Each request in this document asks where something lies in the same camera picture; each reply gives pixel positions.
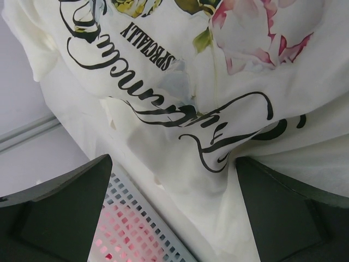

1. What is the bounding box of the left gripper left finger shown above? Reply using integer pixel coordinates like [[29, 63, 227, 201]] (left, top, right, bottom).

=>
[[1, 154, 112, 261]]

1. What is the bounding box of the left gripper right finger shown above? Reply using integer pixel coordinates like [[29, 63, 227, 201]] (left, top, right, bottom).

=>
[[236, 157, 348, 261]]

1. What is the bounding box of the white floral t shirt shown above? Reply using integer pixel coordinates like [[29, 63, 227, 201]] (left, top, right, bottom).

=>
[[2, 1, 348, 261]]

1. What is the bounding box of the pink t shirt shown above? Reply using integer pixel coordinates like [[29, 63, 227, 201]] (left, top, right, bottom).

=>
[[89, 205, 154, 261]]

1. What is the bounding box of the white plastic laundry basket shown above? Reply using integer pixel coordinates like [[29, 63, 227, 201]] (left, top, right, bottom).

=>
[[88, 165, 196, 262]]

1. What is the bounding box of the left aluminium frame post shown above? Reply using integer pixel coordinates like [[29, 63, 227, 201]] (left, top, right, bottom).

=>
[[1, 114, 61, 153]]

